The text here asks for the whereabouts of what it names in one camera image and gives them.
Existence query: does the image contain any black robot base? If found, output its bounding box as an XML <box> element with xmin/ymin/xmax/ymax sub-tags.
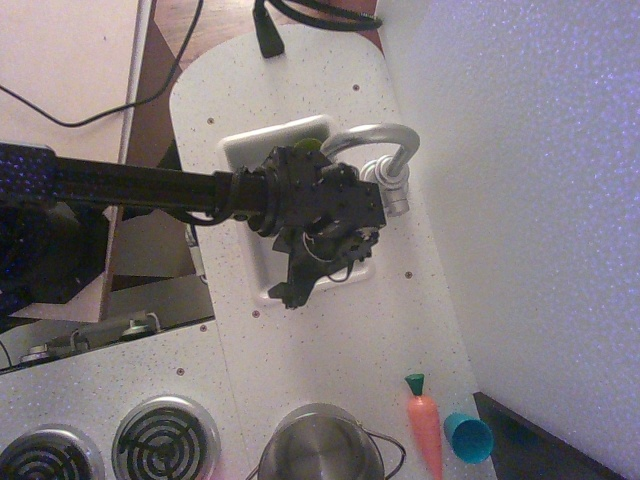
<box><xmin>1</xmin><ymin>203</ymin><xmax>110</xmax><ymax>333</ymax></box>

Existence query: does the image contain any silver curved faucet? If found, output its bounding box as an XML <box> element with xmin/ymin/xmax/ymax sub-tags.
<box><xmin>320</xmin><ymin>123</ymin><xmax>420</xmax><ymax>217</ymax></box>

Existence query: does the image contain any black cable on table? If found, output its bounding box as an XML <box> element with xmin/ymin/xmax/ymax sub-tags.
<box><xmin>0</xmin><ymin>0</ymin><xmax>205</xmax><ymax>128</ymax></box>

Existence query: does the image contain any stainless steel pot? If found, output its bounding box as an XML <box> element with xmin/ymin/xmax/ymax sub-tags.
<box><xmin>247</xmin><ymin>403</ymin><xmax>407</xmax><ymax>479</ymax></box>

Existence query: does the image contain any black strap with cable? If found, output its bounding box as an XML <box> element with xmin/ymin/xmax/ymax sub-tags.
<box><xmin>252</xmin><ymin>0</ymin><xmax>385</xmax><ymax>59</ymax></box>

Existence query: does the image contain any white toy sink basin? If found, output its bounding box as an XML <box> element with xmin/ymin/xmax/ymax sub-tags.
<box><xmin>218</xmin><ymin>114</ymin><xmax>376</xmax><ymax>305</ymax></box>

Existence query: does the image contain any green cup in sink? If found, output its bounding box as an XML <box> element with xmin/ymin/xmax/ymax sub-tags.
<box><xmin>293</xmin><ymin>138</ymin><xmax>322</xmax><ymax>154</ymax></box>

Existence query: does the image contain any orange toy carrot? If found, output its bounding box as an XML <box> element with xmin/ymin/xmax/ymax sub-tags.
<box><xmin>404</xmin><ymin>373</ymin><xmax>443</xmax><ymax>480</ymax></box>

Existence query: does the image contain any stove burner coil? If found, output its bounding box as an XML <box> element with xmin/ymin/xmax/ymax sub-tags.
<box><xmin>111</xmin><ymin>395</ymin><xmax>221</xmax><ymax>479</ymax></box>
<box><xmin>1</xmin><ymin>424</ymin><xmax>105</xmax><ymax>479</ymax></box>

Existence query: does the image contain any right stove burner coil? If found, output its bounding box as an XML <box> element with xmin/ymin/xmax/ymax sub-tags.
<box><xmin>111</xmin><ymin>395</ymin><xmax>221</xmax><ymax>479</ymax></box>

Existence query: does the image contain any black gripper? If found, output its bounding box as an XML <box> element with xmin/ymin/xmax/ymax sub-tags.
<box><xmin>259</xmin><ymin>147</ymin><xmax>386</xmax><ymax>309</ymax></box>

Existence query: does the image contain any left stove burner coil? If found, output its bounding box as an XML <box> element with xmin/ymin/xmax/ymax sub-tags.
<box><xmin>1</xmin><ymin>424</ymin><xmax>105</xmax><ymax>479</ymax></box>

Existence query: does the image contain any teal plastic cup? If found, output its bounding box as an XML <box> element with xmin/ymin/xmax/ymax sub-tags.
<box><xmin>443</xmin><ymin>412</ymin><xmax>495</xmax><ymax>464</ymax></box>

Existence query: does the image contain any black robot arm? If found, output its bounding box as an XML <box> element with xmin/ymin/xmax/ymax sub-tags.
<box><xmin>1</xmin><ymin>143</ymin><xmax>386</xmax><ymax>309</ymax></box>

